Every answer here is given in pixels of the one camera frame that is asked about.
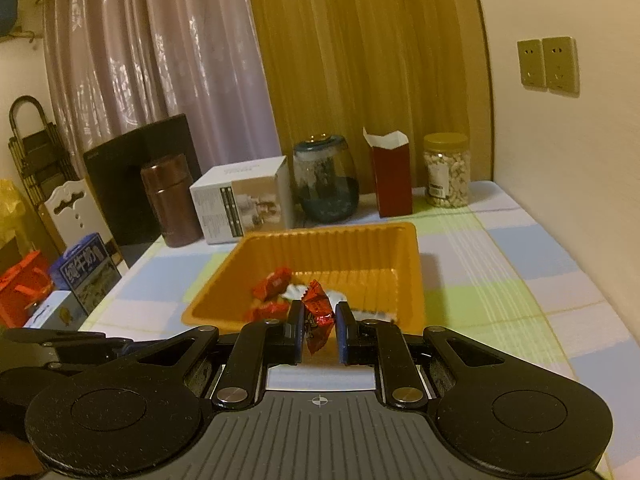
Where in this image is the open red carton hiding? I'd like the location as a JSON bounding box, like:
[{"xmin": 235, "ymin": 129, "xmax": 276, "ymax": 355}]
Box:
[{"xmin": 362, "ymin": 127, "xmax": 414, "ymax": 218}]

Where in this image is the white cardboard box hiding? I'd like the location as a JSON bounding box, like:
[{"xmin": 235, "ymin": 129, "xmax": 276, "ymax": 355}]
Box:
[{"xmin": 190, "ymin": 156, "xmax": 296, "ymax": 246}]

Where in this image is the red foil snack packet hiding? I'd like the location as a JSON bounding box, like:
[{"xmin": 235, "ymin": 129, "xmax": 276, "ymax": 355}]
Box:
[{"xmin": 299, "ymin": 280, "xmax": 335, "ymax": 356}]

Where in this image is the dark glass jar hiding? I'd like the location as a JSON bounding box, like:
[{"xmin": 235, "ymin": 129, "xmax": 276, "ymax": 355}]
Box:
[{"xmin": 292, "ymin": 135, "xmax": 360, "ymax": 222}]

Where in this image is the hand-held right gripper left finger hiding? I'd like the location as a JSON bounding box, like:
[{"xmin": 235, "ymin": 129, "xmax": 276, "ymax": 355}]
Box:
[{"xmin": 115, "ymin": 301, "xmax": 305, "ymax": 413}]

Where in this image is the red gift bag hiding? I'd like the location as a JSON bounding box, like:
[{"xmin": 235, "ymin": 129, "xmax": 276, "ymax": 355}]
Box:
[{"xmin": 0, "ymin": 251, "xmax": 55, "ymax": 328}]

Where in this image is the yellow plastic bag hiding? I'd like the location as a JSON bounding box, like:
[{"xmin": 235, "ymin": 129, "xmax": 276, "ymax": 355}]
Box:
[{"xmin": 0, "ymin": 178, "xmax": 38, "ymax": 271}]

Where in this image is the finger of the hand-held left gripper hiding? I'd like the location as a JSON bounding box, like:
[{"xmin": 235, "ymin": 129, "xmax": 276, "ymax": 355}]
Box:
[
  {"xmin": 42, "ymin": 338, "xmax": 136, "ymax": 363},
  {"xmin": 0, "ymin": 328, "xmax": 106, "ymax": 345}
]

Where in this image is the dark blue milk carton box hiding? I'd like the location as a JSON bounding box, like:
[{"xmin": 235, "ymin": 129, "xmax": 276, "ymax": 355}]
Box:
[{"xmin": 50, "ymin": 232, "xmax": 118, "ymax": 316}]

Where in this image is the dark folding rack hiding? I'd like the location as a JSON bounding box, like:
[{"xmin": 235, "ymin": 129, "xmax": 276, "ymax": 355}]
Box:
[{"xmin": 7, "ymin": 96, "xmax": 81, "ymax": 231}]

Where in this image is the light blue milk carton box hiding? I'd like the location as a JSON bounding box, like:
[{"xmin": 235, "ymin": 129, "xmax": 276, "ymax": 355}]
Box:
[{"xmin": 22, "ymin": 290, "xmax": 88, "ymax": 331}]

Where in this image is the clear jar of peanuts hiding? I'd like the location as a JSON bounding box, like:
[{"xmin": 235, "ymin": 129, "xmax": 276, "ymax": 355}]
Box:
[{"xmin": 423, "ymin": 132, "xmax": 471, "ymax": 209}]

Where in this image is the black appliance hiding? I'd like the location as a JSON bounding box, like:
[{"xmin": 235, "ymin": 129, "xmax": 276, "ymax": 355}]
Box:
[{"xmin": 82, "ymin": 114, "xmax": 203, "ymax": 261}]

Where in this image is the white wooden chair back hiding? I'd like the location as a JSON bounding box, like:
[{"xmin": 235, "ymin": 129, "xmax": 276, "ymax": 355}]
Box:
[{"xmin": 42, "ymin": 178, "xmax": 123, "ymax": 266}]

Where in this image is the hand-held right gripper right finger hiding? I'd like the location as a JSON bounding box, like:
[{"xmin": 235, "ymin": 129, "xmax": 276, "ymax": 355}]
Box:
[{"xmin": 335, "ymin": 301, "xmax": 526, "ymax": 413}]

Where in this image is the checked tablecloth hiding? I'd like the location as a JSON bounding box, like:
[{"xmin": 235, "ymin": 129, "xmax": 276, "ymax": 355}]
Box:
[{"xmin": 80, "ymin": 178, "xmax": 640, "ymax": 480}]

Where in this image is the wall socket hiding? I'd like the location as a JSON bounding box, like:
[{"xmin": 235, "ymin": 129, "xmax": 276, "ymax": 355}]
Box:
[
  {"xmin": 541, "ymin": 36, "xmax": 581, "ymax": 95},
  {"xmin": 516, "ymin": 38, "xmax": 546, "ymax": 89}
]

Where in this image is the orange plastic tray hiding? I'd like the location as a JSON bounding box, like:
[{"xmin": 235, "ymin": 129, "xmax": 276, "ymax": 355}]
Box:
[{"xmin": 181, "ymin": 221, "xmax": 426, "ymax": 337}]

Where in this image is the pink patterned curtain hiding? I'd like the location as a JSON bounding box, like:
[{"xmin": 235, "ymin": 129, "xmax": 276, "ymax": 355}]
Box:
[{"xmin": 42, "ymin": 0, "xmax": 283, "ymax": 181}]

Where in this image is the red candy packet white label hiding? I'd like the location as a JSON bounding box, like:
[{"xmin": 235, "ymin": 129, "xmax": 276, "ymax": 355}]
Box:
[{"xmin": 243, "ymin": 300, "xmax": 291, "ymax": 323}]

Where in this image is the brown thermos flask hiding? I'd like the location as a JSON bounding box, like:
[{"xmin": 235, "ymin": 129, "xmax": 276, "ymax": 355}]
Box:
[{"xmin": 140, "ymin": 156, "xmax": 205, "ymax": 248}]

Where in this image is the dark clear snack packet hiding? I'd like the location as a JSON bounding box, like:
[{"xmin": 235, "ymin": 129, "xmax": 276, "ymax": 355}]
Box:
[{"xmin": 350, "ymin": 307, "xmax": 398, "ymax": 324}]

